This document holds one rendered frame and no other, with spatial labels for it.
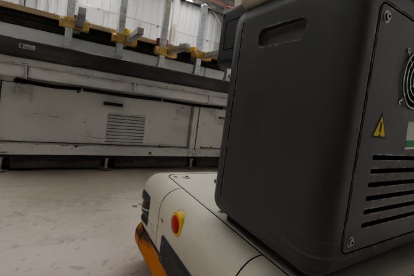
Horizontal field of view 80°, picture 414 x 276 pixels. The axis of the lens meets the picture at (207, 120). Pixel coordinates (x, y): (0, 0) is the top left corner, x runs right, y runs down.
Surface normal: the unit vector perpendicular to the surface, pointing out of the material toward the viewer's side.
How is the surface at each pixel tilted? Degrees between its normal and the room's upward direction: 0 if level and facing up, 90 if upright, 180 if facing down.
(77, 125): 89
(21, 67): 90
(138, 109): 90
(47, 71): 90
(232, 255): 39
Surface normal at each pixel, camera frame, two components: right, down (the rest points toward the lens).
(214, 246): -0.58, -0.70
